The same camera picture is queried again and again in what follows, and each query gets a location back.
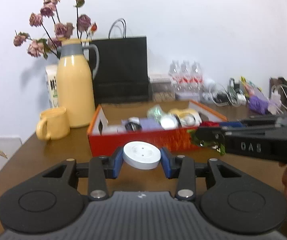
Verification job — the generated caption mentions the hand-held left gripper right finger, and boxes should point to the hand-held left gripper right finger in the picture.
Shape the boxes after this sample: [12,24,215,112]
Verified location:
[160,146,242,200]

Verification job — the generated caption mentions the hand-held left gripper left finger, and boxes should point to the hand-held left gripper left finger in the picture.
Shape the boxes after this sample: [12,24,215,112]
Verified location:
[42,147,124,200]

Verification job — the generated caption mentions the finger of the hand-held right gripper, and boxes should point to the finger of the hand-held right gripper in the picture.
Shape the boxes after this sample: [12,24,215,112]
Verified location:
[220,115,281,127]
[197,125,277,152]

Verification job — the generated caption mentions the white round disc base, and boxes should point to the white round disc base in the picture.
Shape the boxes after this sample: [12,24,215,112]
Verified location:
[123,141,162,170]

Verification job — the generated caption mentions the orange red cardboard box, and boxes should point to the orange red cardboard box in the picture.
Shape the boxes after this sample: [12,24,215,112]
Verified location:
[87,100,228,157]

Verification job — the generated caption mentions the white round jar cap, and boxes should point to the white round jar cap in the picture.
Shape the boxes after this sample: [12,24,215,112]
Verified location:
[160,115,179,130]

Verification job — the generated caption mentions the purple packet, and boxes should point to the purple packet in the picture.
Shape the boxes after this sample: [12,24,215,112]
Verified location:
[249,94,271,114]

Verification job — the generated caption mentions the yellow white round object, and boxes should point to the yellow white round object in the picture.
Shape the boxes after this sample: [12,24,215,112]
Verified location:
[170,109,201,127]

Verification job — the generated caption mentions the colourful snack packets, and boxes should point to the colourful snack packets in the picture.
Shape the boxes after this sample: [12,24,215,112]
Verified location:
[241,76,262,97]

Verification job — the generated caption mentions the black white round object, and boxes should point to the black white round object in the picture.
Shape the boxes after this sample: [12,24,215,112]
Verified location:
[125,117,142,132]

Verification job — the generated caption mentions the white printed tin box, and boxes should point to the white printed tin box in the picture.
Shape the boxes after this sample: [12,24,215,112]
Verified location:
[176,91,200,102]

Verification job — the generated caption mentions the purple cloth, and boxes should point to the purple cloth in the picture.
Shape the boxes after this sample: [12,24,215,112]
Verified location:
[141,119,164,131]

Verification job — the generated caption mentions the brown paper bag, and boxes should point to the brown paper bag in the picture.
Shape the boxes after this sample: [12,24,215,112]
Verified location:
[270,77,287,100]

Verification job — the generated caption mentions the black upright device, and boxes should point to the black upright device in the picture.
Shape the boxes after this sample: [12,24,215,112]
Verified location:
[230,78,241,93]

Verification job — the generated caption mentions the white round desk device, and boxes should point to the white round desk device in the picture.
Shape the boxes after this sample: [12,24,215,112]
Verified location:
[202,78,216,103]

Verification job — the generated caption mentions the clear green plastic wrap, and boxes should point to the clear green plastic wrap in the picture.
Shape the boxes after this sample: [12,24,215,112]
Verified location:
[147,106,165,120]

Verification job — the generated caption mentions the clear seed container white lid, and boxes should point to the clear seed container white lid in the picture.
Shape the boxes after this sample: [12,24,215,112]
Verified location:
[149,74,176,102]

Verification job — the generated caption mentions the yellow mug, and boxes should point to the yellow mug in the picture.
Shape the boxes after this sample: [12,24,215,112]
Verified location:
[36,107,71,141]

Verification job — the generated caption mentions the yellow thermos jug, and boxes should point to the yellow thermos jug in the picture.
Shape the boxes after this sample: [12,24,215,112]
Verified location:
[56,39,100,128]

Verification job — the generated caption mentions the black paper bag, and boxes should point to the black paper bag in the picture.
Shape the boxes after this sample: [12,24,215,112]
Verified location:
[90,18,152,104]

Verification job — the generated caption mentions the white green carton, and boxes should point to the white green carton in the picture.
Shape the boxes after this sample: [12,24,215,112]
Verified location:
[45,64,60,108]

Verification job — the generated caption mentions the white panel board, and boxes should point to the white panel board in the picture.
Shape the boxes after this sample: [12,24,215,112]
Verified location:
[0,137,22,170]

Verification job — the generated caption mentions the dried pink rose bouquet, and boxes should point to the dried pink rose bouquet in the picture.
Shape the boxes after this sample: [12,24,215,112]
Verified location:
[13,0,98,60]

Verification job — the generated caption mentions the tangle of cables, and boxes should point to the tangle of cables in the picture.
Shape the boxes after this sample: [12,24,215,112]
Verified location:
[208,82,249,107]

